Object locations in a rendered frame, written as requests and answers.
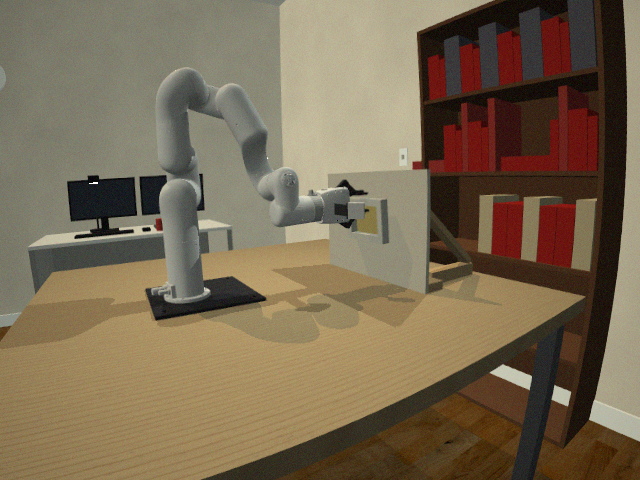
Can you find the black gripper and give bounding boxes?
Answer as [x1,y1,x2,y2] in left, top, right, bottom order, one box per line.
[314,180,368,229]

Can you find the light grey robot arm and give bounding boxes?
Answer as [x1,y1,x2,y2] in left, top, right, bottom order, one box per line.
[151,68,324,304]

